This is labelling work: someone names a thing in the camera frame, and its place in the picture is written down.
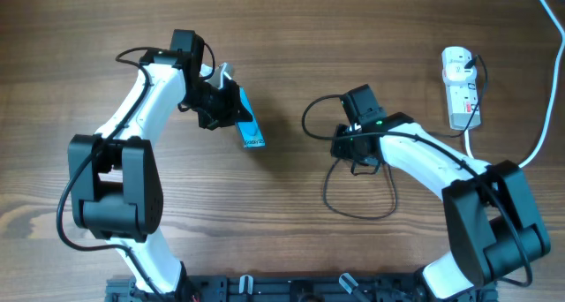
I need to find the teal screen smartphone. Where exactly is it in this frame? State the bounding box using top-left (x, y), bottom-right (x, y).
top-left (236, 87), bottom-right (266, 148)

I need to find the black charger cable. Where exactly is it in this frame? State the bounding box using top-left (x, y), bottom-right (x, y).
top-left (321, 54), bottom-right (488, 221)

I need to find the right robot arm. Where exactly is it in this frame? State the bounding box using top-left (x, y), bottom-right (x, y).
top-left (331, 85), bottom-right (551, 300)

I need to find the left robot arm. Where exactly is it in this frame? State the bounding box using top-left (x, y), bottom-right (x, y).
top-left (56, 29), bottom-right (265, 301)

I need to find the white power strip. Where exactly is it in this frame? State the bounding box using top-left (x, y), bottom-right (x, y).
top-left (441, 46), bottom-right (481, 131)

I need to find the black mounting rail base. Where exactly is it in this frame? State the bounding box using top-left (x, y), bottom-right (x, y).
top-left (104, 272), bottom-right (500, 302)

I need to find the white power strip cord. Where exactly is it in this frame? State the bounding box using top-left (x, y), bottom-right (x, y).
top-left (463, 0), bottom-right (565, 170)

